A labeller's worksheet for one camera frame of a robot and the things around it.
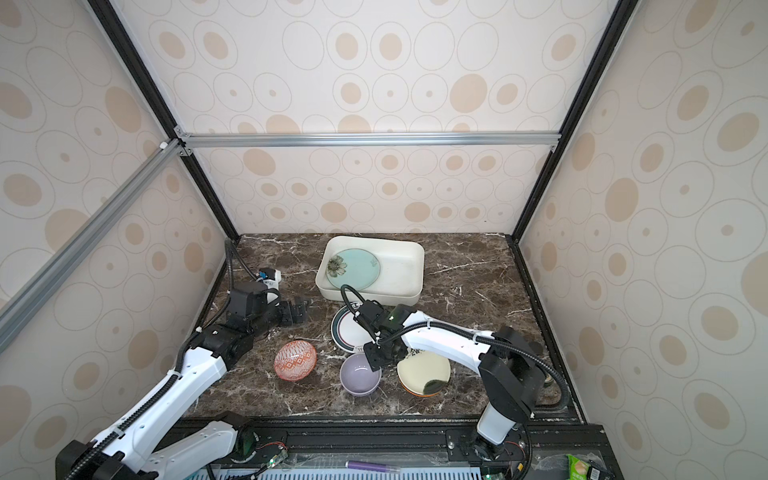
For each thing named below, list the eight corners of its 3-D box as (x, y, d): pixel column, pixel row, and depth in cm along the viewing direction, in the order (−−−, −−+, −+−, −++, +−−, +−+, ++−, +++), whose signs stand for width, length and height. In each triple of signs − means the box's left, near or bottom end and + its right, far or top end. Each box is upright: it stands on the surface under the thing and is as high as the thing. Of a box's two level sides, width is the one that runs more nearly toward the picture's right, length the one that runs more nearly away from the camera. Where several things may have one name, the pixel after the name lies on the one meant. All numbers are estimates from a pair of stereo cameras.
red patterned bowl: (275, 381, 86) (270, 375, 82) (284, 347, 92) (279, 340, 89) (315, 381, 86) (311, 375, 82) (320, 347, 92) (317, 340, 89)
